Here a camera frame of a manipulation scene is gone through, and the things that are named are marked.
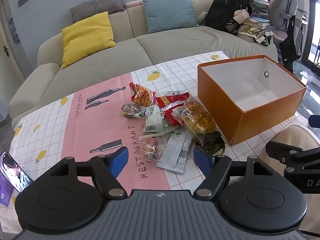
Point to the dark grain bar clear packet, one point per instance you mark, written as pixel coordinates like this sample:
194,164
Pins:
213,142

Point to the black garment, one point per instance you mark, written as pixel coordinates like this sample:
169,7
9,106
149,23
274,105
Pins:
291,45

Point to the small brown snack packet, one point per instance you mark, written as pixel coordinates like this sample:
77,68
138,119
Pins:
130,110

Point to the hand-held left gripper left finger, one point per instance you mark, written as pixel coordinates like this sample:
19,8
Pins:
120,160

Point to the pink pillow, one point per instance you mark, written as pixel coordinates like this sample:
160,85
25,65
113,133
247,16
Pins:
132,4

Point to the clear candy packet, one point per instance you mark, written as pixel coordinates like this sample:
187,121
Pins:
150,148

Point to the grey checked pillow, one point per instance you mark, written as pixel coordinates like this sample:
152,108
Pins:
100,5

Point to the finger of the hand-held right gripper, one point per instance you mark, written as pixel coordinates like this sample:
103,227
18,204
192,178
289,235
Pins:
295,155
315,122

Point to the smartphone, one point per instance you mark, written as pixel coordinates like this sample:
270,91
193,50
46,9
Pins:
15,172

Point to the long white snack packet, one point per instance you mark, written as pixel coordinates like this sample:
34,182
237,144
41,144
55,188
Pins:
175,152

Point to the printed tote bag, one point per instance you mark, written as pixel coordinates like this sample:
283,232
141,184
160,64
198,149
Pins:
255,35

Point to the pink cloth pouch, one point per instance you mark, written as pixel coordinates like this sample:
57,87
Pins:
241,16

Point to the white flat cardboard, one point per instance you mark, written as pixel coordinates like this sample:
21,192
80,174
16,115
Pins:
310,76

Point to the pink lemon print tablecloth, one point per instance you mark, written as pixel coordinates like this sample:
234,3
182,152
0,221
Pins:
100,105

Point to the beige fabric sofa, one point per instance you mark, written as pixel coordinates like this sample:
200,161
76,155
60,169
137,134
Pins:
175,45

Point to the purple booklet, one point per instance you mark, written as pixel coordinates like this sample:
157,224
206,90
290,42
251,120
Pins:
5,195

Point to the clear bag of yellow snacks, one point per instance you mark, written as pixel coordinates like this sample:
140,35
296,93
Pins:
197,117

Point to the grey office chair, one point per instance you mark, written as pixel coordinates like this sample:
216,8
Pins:
282,7

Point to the white green snack packet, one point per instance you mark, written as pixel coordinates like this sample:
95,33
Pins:
156,120

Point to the red snack packet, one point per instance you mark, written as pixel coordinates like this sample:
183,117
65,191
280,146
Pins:
170,103

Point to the orange cardboard box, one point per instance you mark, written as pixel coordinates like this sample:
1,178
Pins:
262,127

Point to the stack of books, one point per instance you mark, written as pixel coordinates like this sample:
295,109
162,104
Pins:
257,23

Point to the glass balcony door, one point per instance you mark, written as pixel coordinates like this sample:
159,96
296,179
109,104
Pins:
313,17

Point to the black backpack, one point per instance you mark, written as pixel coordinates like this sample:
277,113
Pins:
225,10

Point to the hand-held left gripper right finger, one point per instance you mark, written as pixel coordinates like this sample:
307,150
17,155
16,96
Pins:
201,161

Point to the framed wall picture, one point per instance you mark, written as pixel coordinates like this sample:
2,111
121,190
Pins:
13,22

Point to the light blue pillow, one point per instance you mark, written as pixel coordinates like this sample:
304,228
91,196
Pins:
170,12

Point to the yellow pillow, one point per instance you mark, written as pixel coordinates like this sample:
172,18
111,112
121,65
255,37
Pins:
85,37

